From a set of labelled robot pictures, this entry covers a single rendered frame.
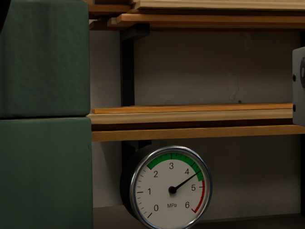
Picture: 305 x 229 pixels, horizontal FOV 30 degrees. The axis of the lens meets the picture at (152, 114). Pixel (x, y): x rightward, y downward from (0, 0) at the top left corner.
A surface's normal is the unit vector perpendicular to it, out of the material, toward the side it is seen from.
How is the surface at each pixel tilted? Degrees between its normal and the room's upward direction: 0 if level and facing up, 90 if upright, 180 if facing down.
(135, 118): 91
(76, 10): 90
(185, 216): 90
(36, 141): 90
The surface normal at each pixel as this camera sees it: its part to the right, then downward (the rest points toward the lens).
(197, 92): 0.23, 0.04
